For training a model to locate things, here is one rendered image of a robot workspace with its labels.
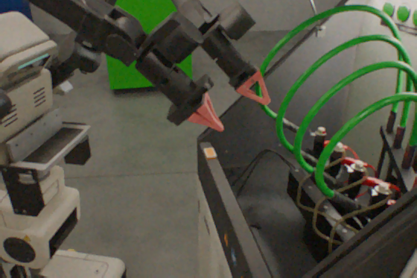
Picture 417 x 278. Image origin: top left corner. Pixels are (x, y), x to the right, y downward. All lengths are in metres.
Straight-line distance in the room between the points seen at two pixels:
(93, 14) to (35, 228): 0.75
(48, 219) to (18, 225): 0.08
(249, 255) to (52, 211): 0.67
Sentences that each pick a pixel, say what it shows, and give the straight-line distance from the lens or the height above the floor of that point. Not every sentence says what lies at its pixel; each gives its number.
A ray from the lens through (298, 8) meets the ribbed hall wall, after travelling 7.58.
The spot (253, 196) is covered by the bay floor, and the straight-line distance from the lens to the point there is 1.16.
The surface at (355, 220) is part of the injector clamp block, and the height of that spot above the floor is 0.98.
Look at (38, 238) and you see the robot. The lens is 1.19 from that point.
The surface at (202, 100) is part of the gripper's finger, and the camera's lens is 0.64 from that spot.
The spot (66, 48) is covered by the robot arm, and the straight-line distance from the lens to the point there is 1.15.
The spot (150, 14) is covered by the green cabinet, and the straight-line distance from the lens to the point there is 3.97.
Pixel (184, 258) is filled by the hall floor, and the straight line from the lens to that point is 2.09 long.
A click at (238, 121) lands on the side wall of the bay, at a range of 1.20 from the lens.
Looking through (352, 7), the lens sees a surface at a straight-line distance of 0.86.
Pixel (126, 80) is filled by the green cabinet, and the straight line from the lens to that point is 4.14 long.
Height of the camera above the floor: 1.55
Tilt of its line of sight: 27 degrees down
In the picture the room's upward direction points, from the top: straight up
